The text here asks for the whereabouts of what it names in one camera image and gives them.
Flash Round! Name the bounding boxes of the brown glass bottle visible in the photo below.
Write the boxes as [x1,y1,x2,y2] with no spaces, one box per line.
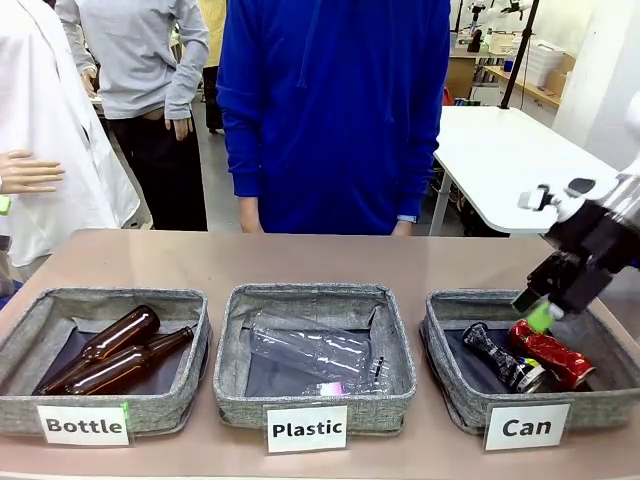
[33,304,162,396]
[62,325,195,396]

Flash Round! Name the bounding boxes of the wooden workbench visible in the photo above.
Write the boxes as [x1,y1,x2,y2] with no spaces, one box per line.
[482,64,561,109]

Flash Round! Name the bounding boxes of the white sign reading Can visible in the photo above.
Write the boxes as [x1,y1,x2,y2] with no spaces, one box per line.
[482,401,572,452]

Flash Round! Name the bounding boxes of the person in blue sweater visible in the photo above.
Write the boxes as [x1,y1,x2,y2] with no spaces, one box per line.
[215,0,452,236]

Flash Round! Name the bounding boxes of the grey fabric basket labelled Bottle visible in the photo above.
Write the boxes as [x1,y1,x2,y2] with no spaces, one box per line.
[0,287,214,437]

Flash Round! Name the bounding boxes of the mannequin hand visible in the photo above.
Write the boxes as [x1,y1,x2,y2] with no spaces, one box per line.
[0,149,66,196]

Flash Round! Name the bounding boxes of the crushed red can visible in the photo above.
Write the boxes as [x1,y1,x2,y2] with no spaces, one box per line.
[508,319,597,384]

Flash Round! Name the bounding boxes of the person's right hand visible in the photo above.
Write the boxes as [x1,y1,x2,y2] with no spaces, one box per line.
[237,196,265,235]

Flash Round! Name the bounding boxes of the white sign reading Plastic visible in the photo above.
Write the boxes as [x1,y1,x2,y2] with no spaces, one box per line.
[263,403,350,455]

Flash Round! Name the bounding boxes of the large clear plastic bottle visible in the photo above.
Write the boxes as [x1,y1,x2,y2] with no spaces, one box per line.
[249,309,389,384]

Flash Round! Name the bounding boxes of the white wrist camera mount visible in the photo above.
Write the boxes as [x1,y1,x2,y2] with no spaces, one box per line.
[517,177,599,225]

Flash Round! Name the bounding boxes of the white sign reading Bottle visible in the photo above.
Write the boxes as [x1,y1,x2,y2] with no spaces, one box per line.
[36,403,135,447]

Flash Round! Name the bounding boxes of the white storage bins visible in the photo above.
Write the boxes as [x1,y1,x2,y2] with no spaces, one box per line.
[517,39,564,86]

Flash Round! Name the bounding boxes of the mannequin in white coat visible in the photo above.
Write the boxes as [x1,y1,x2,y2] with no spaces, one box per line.
[0,0,141,269]

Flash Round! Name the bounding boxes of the black stand pole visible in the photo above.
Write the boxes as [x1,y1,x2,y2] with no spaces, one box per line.
[499,0,542,110]

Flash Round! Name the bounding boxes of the cardboard box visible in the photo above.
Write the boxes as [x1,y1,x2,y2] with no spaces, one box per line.
[547,52,576,96]

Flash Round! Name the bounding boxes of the grey fabric basket labelled Can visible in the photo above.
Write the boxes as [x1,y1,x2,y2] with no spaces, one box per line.
[421,289,640,435]

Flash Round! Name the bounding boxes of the grey fabric basket labelled Plastic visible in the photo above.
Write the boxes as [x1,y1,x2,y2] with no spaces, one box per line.
[213,282,417,437]

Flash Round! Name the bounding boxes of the white table leg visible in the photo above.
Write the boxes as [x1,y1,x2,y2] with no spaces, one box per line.
[428,164,454,236]

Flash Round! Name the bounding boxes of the person in grey shirt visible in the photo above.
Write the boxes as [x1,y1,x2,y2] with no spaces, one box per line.
[53,0,209,232]

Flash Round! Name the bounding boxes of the crushed clear plastic bottle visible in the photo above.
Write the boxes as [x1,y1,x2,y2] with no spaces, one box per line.
[299,377,386,399]

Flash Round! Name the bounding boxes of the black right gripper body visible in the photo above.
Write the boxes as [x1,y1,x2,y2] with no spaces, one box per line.
[544,199,627,317]

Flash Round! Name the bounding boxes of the crushed black can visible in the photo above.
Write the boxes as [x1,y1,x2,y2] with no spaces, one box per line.
[460,322,547,394]

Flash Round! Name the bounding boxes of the white table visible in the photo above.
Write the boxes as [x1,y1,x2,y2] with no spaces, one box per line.
[432,104,626,236]

